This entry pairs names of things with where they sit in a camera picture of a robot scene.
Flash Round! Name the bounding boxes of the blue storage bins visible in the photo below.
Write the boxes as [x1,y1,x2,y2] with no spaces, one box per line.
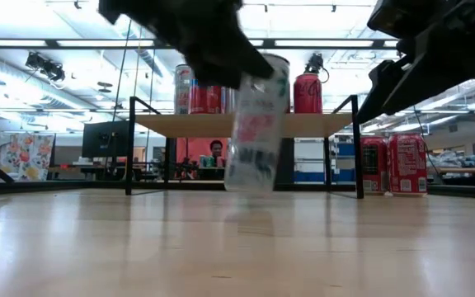
[294,142,356,183]

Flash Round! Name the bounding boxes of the wooden background table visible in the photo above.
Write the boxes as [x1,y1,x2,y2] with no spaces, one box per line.
[426,166,475,175]

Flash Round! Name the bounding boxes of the floral patterned cloth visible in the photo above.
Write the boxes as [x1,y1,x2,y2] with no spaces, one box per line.
[0,131,56,183]

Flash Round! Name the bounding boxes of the black ceiling light cluster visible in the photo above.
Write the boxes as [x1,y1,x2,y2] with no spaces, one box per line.
[25,51,67,83]

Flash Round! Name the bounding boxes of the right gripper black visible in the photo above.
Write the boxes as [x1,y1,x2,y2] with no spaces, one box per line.
[356,0,475,125]

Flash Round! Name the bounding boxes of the seated person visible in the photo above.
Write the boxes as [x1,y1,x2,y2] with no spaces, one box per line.
[208,139,227,169]

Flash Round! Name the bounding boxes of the black metal table frame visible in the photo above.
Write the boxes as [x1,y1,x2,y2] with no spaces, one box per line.
[0,158,475,201]

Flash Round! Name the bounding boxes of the red Coke Zero can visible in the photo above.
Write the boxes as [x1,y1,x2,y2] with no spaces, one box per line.
[360,136,388,196]
[293,73,324,115]

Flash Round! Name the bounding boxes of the red Coca-Cola can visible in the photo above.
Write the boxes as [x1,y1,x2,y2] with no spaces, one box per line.
[387,132,429,197]

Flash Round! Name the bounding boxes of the tall slim white can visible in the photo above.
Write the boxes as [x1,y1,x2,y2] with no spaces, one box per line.
[173,64,193,116]
[223,52,292,195]

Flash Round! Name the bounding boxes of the black ceiling-mounted device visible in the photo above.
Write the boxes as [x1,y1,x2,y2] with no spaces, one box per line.
[303,52,331,84]

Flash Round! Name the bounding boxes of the orange Fanta can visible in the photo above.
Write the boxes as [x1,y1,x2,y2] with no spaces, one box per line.
[189,78,227,116]

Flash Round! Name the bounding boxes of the wooden shelf with black legs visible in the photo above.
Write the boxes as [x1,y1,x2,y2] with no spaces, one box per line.
[125,94,365,200]

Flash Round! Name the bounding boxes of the orange partition panel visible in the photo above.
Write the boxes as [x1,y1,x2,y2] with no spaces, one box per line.
[175,137,230,181]

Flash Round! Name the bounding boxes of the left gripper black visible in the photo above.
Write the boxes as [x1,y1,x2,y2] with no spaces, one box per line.
[98,0,275,90]

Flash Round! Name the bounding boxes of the black background monitor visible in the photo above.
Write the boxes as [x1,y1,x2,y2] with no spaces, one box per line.
[81,120,130,159]

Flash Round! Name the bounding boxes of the clear plastic bags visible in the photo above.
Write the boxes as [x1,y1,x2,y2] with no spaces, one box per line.
[426,148,475,168]

